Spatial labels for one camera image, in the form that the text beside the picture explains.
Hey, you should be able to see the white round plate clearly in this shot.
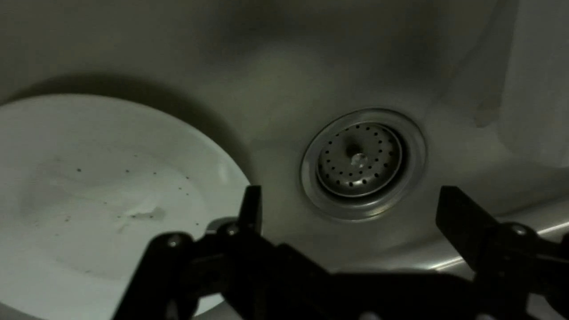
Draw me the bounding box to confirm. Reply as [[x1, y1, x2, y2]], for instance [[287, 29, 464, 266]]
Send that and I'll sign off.
[[0, 92, 255, 320]]

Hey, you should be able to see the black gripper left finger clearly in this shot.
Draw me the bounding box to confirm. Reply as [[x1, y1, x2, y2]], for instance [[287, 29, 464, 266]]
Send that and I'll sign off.
[[112, 182, 281, 320]]

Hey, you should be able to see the stainless steel sink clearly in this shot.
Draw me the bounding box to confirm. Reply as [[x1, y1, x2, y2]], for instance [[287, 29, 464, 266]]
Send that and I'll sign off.
[[0, 0, 569, 320]]

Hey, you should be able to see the perforated steel drain plug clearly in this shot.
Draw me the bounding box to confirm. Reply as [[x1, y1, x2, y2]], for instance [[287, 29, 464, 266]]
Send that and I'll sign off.
[[315, 120, 409, 200]]

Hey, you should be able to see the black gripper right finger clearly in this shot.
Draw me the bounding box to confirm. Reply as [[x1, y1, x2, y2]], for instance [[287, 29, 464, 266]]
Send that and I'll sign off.
[[436, 184, 569, 320]]

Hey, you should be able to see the steel drain flange ring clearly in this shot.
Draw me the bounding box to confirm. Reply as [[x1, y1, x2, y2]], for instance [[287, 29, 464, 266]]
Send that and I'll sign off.
[[299, 106, 429, 223]]

